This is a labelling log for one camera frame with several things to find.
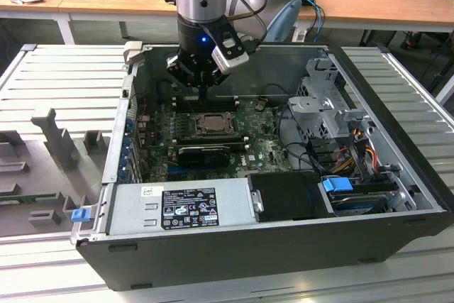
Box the metal socket cover frame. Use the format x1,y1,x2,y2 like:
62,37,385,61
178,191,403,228
194,112,237,136

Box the square silver CPU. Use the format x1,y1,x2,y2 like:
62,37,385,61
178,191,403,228
201,114,231,131

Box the CPU socket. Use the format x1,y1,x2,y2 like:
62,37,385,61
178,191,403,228
191,111,239,138

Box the blue expansion slot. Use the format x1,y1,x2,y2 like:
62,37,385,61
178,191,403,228
166,166,186,181

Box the black RAM slots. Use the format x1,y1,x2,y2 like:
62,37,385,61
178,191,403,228
175,133,250,148
172,94,239,113

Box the black graphics card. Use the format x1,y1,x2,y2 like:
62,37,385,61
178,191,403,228
177,145,230,168

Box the green motherboard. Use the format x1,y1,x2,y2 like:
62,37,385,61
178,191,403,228
136,99,295,183

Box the silver metal drive cage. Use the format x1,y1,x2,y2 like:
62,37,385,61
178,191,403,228
287,56,377,141

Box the white barcode sticker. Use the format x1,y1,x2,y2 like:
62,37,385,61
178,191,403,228
141,185,165,197

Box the black power supply label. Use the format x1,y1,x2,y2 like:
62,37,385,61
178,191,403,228
161,186,220,229

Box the grey power supply unit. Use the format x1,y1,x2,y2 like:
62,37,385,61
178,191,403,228
106,177,257,236

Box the hard disk in blue carrier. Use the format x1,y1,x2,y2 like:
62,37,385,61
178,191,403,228
321,176,389,216

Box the black open PC case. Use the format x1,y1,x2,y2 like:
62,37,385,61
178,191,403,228
69,40,454,292

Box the blue plastic case latch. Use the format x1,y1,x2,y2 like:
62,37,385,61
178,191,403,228
70,209,89,224

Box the grey parts rack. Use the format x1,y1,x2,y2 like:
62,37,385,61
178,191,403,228
0,107,111,237

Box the green RAM stick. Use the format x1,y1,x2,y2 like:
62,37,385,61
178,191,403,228
0,192,57,205

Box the white camera on black bracket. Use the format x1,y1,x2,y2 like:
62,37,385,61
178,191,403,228
211,31,250,72

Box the black cables in case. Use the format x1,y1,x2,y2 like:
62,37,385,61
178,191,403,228
273,102,321,173

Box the blue cable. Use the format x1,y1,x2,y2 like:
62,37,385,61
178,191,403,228
301,0,326,43

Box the yellow red orange wire bundle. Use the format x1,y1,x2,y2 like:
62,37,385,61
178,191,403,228
333,139,379,176

